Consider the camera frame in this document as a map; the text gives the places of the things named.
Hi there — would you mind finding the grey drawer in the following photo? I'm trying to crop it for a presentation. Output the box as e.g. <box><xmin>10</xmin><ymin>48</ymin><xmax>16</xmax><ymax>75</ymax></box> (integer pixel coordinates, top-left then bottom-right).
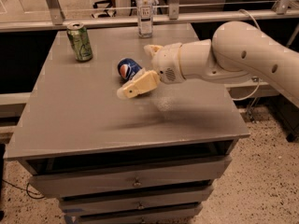
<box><xmin>59</xmin><ymin>183</ymin><xmax>213</xmax><ymax>216</ymax></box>
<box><xmin>30</xmin><ymin>155</ymin><xmax>232</xmax><ymax>198</ymax></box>
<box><xmin>64</xmin><ymin>203</ymin><xmax>203</xmax><ymax>224</ymax></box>

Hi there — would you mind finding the green soda can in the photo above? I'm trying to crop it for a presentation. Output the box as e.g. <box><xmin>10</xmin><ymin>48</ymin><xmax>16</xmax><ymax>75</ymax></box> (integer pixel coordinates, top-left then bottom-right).
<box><xmin>67</xmin><ymin>22</ymin><xmax>93</xmax><ymax>62</ymax></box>

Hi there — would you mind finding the white cable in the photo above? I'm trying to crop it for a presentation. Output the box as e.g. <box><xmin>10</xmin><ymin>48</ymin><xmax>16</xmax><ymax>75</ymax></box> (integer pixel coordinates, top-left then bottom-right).
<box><xmin>231</xmin><ymin>8</ymin><xmax>264</xmax><ymax>102</ymax></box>

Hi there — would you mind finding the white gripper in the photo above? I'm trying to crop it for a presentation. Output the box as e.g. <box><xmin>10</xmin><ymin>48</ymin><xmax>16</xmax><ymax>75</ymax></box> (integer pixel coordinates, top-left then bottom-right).
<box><xmin>117</xmin><ymin>43</ymin><xmax>185</xmax><ymax>99</ymax></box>

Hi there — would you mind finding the grey drawer cabinet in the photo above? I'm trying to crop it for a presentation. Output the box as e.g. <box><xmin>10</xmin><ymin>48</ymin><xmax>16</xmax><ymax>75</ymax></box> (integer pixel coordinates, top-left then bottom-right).
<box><xmin>4</xmin><ymin>23</ymin><xmax>251</xmax><ymax>224</ymax></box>

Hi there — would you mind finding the middle grey drawer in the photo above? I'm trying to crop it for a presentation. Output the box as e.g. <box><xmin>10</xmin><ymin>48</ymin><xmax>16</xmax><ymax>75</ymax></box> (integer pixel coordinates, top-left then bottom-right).
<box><xmin>59</xmin><ymin>183</ymin><xmax>213</xmax><ymax>216</ymax></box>

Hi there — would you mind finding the blue pepsi can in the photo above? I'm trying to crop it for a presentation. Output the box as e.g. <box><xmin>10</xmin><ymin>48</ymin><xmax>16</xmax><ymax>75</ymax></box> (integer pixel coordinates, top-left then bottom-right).
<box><xmin>117</xmin><ymin>58</ymin><xmax>142</xmax><ymax>81</ymax></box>

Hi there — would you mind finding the black floor cable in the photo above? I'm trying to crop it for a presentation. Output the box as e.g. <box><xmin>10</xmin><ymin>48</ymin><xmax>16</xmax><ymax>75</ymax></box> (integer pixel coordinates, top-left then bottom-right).
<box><xmin>2</xmin><ymin>179</ymin><xmax>46</xmax><ymax>201</ymax></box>

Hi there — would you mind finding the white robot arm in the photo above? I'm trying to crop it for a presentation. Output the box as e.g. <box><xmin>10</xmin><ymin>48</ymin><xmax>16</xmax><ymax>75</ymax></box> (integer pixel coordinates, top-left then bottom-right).
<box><xmin>117</xmin><ymin>21</ymin><xmax>299</xmax><ymax>106</ymax></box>

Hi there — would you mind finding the metal railing frame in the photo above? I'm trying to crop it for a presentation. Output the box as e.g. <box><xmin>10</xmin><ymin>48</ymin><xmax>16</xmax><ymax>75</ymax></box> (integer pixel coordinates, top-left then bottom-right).
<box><xmin>0</xmin><ymin>0</ymin><xmax>299</xmax><ymax>32</ymax></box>

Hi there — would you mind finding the bottom grey drawer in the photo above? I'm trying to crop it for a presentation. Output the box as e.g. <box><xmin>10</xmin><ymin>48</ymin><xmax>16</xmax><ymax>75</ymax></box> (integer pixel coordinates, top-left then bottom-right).
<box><xmin>64</xmin><ymin>203</ymin><xmax>203</xmax><ymax>224</ymax></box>

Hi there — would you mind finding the clear water bottle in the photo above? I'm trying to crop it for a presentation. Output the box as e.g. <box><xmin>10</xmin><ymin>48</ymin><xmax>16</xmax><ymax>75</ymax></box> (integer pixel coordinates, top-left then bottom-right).
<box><xmin>136</xmin><ymin>0</ymin><xmax>153</xmax><ymax>38</ymax></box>

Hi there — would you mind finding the top grey drawer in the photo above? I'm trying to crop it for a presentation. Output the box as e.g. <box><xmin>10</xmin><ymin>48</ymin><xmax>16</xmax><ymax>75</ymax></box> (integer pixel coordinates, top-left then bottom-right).
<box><xmin>30</xmin><ymin>155</ymin><xmax>232</xmax><ymax>198</ymax></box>

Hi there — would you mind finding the black office chair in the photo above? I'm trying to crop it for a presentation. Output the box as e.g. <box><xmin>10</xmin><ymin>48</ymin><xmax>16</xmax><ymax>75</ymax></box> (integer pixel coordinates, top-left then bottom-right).
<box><xmin>92</xmin><ymin>0</ymin><xmax>116</xmax><ymax>19</ymax></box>

